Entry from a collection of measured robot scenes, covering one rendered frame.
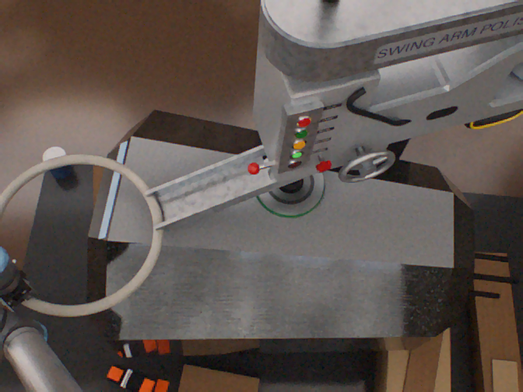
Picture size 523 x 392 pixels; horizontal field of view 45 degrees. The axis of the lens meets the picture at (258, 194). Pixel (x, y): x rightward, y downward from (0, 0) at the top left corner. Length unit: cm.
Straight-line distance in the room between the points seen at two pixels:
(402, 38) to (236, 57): 209
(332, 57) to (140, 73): 212
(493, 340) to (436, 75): 150
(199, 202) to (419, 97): 71
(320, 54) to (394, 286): 98
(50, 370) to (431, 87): 103
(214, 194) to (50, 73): 167
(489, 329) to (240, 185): 138
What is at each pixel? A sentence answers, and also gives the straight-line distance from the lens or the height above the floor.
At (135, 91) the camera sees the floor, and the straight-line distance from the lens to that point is 318.
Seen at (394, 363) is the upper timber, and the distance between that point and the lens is 253.
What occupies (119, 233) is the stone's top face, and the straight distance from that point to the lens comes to 193.
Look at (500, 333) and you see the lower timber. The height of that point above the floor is 12.
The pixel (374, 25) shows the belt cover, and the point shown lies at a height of 174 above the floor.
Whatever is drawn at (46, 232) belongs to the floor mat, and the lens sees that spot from 292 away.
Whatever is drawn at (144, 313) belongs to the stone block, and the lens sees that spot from 203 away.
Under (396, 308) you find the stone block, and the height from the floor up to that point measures 76.
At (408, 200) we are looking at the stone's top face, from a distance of 202.
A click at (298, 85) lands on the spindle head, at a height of 159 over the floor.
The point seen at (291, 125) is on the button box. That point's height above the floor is 151.
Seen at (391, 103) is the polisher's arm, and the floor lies 142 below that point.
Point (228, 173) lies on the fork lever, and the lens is 184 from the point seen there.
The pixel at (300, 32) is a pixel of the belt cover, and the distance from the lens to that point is 117.
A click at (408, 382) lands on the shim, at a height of 25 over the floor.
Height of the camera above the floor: 266
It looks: 67 degrees down
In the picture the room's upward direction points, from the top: 6 degrees clockwise
